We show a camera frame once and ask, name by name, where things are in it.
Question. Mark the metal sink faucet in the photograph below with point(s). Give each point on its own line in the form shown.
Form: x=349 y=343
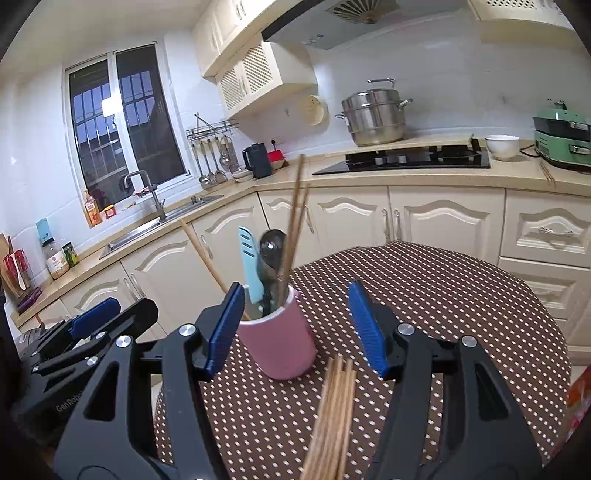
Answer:
x=154 y=198

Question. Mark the range hood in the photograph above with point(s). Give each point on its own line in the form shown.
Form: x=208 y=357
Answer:
x=323 y=32

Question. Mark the black electric kettle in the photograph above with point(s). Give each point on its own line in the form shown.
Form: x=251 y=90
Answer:
x=257 y=161

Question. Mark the metal wall utensil rack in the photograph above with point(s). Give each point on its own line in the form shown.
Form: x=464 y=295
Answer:
x=212 y=129

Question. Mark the round beige steamer tray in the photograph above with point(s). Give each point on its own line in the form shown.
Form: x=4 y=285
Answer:
x=311 y=110

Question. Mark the small green jar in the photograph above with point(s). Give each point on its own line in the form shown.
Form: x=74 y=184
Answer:
x=71 y=255

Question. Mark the white dish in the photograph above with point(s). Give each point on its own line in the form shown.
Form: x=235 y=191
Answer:
x=242 y=175

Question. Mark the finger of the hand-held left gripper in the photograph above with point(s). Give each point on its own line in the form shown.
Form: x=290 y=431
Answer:
x=97 y=314
x=134 y=316

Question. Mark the thin chopstick pair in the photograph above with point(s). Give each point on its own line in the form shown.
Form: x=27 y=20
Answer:
x=548 y=173

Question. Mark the stainless steel steamer pot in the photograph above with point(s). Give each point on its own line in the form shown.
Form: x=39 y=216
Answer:
x=376 y=120

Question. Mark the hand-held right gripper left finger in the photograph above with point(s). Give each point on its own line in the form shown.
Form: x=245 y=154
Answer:
x=226 y=323

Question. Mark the orange bag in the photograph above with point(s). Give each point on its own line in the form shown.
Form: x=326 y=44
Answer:
x=577 y=392

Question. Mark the green electric cooker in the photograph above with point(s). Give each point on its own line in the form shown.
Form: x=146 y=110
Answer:
x=563 y=138

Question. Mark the cream lattice door cabinet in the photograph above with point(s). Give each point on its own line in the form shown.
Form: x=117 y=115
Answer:
x=517 y=9
x=258 y=74

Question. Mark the hanging metal skimmer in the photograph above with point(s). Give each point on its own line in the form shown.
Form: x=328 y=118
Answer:
x=220 y=175

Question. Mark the white bowl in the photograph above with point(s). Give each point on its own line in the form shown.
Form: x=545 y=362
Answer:
x=502 y=147

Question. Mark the orange dish soap bottle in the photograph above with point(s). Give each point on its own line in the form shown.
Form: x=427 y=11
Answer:
x=93 y=212

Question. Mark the hanging metal spatula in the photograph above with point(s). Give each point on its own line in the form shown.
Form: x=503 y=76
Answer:
x=211 y=177

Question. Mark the bundle of wooden chopsticks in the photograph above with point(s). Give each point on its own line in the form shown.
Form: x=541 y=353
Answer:
x=330 y=415

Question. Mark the pink utensil cup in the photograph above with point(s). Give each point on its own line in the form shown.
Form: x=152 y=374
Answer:
x=281 y=346

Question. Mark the stainless steel sink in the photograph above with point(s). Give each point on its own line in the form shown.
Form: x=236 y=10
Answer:
x=152 y=226

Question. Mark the kitchen window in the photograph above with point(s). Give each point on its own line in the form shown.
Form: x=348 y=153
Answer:
x=124 y=124

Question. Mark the black gas stove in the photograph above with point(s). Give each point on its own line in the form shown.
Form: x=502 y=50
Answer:
x=415 y=164

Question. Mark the single wooden chopstick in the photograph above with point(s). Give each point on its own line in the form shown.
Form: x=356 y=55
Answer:
x=301 y=217
x=295 y=207
x=203 y=261

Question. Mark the glass jar beige content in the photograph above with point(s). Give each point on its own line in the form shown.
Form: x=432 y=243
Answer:
x=57 y=263

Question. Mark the round dotted brown table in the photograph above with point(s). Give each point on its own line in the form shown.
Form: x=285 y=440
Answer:
x=438 y=323

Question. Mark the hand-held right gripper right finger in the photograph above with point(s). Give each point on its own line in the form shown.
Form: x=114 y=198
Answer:
x=367 y=323

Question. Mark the red kitchen tool set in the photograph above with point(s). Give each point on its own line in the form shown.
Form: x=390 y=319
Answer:
x=16 y=272

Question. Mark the light blue knife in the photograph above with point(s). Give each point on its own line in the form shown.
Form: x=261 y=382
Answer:
x=249 y=258

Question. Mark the red container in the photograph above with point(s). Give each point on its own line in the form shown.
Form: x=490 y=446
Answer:
x=278 y=159

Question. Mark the metal spoon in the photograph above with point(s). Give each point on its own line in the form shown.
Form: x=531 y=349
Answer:
x=272 y=249

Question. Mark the cream upper cabinets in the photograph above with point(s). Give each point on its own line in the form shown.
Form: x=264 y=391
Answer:
x=217 y=32

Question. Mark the light blue wall box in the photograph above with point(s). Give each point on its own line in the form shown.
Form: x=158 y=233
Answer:
x=44 y=229

